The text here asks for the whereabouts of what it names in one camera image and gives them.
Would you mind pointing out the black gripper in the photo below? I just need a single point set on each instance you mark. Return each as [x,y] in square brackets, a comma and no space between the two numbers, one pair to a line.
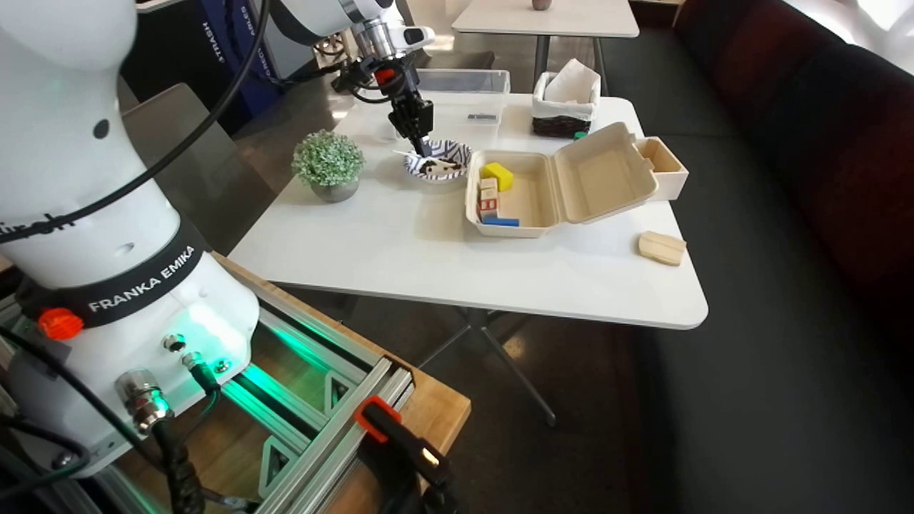
[413,111]

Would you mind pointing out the cream plastic spoon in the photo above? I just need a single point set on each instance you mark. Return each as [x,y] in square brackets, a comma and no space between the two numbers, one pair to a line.
[436,167]

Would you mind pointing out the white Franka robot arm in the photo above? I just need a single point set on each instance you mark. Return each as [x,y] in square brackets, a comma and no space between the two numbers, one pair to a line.
[95,188]

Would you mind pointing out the blue patterned paper bowl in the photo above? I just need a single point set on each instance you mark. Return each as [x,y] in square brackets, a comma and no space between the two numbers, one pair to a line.
[455,154]

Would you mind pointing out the beige clamshell takeaway pack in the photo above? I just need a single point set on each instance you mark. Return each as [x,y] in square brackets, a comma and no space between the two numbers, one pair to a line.
[589,175]

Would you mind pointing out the clear plastic storage container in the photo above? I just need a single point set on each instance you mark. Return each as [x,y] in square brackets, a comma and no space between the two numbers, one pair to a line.
[476,101]

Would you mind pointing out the yellow block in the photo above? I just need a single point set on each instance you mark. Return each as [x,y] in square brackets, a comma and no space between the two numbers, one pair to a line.
[498,175]

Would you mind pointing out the small green potted plant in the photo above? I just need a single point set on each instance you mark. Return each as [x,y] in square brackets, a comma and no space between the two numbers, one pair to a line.
[328,163]

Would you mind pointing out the blue block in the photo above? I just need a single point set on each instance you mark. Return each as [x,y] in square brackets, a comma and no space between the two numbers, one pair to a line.
[502,220]

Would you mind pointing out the white tissue box holder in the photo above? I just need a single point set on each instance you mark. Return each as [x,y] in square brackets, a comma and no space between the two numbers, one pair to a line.
[568,103]

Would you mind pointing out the white background table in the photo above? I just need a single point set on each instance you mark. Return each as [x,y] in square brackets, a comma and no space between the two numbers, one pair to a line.
[543,18]

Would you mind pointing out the blue cabinet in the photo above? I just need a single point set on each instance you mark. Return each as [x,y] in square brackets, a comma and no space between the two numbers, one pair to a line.
[231,47]

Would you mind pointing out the small open wooden box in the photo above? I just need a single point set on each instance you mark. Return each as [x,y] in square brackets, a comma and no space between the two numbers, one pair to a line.
[665,167]

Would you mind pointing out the rounded wooden block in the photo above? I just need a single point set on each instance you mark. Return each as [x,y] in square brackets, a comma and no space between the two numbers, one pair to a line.
[661,245]

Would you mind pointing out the wooden base board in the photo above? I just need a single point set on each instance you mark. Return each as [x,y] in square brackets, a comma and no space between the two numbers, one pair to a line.
[439,410]

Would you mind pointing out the orange black clamp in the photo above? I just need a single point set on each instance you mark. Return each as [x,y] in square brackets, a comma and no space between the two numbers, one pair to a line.
[396,438]

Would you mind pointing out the dark sofa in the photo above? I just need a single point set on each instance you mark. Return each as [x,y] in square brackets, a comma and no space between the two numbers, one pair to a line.
[819,144]

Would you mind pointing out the metal table leg frame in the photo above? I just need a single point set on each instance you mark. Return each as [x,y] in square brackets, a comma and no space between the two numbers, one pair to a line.
[486,343]

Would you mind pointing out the aluminium profile frame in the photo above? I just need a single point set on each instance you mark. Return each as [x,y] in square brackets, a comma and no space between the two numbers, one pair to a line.
[316,410]

